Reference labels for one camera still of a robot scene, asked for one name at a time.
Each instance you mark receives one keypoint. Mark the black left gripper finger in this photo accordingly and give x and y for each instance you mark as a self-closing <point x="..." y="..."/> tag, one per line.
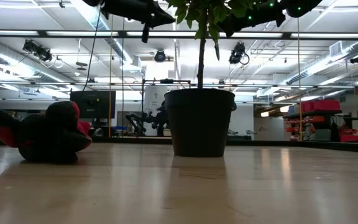
<point x="162" y="14"/>
<point x="158" y="23"/>

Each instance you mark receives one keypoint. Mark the red and black garden glove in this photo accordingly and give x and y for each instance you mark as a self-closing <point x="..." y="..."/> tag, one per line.
<point x="51" y="137"/>

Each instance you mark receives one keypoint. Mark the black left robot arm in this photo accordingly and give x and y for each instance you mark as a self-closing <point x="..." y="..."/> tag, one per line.
<point x="120" y="7"/>

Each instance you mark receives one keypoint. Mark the black background robot arm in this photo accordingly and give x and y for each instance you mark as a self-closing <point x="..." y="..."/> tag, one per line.
<point x="135" y="121"/>

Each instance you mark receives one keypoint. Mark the black ceiling spotlight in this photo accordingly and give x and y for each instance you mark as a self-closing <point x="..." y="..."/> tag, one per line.
<point x="237" y="53"/>
<point x="160" y="56"/>
<point x="39" y="51"/>
<point x="357" y="59"/>

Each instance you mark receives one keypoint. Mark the person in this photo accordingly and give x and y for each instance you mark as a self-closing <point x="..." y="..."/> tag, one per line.
<point x="162" y="121"/>

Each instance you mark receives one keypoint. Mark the shelf rack with red bins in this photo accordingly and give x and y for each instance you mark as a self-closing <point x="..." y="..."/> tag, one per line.
<point x="320" y="105"/>

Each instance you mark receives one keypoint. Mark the green plant in black pot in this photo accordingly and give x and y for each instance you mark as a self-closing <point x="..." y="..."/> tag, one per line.
<point x="199" y="124"/>

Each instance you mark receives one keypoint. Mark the red storage boxes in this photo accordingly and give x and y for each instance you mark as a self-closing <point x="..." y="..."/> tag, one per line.
<point x="351" y="138"/>

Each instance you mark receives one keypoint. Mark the silver ventilation duct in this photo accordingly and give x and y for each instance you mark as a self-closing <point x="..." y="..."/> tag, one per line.
<point x="346" y="51"/>

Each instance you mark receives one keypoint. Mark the overhead light bar frame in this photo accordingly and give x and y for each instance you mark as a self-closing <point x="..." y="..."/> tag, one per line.
<point x="42" y="33"/>

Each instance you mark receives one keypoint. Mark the black aluminium table frame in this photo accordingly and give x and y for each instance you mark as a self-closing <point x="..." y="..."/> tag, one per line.
<point x="275" y="143"/>

